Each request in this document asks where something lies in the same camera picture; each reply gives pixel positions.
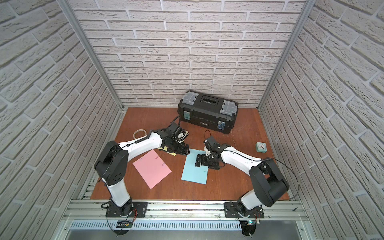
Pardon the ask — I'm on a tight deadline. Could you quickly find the small teal alarm clock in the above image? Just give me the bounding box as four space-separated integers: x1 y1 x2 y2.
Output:
256 142 268 153

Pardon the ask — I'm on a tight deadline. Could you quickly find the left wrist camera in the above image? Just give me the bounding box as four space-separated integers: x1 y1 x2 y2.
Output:
173 128 189 142

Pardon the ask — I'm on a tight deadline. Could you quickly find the light blue paper sheet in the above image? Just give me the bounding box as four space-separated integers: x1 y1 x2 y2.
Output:
181 149 208 185

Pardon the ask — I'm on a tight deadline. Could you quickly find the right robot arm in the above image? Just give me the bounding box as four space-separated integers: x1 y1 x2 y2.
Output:
195 144 290 215

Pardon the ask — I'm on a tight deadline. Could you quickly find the aluminium front rail frame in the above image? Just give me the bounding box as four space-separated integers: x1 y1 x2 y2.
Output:
59 200 309 233

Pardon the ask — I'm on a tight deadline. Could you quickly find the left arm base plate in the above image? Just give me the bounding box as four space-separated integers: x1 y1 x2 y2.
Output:
106 201 149 218

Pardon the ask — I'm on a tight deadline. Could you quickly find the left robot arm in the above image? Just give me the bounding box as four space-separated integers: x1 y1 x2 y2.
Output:
94 129 190 208

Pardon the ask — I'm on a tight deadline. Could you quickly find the black plastic toolbox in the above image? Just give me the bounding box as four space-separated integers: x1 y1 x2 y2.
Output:
178 91 239 135

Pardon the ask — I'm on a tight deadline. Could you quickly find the clear tape roll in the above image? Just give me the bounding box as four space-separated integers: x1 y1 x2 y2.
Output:
133 129 147 139

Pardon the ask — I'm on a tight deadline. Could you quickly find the yellow paper sheet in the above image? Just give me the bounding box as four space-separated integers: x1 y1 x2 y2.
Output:
159 147 176 156

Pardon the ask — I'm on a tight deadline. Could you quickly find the pink paper sheet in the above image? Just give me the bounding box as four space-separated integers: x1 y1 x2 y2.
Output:
133 150 172 189

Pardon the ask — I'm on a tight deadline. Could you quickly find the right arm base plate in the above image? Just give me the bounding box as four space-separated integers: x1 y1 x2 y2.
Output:
224 202 265 220

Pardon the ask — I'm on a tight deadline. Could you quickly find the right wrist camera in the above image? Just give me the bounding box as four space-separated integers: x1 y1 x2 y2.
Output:
204 136 216 152

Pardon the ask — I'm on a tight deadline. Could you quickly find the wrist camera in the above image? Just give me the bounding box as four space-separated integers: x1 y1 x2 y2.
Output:
173 128 189 142
204 136 216 152

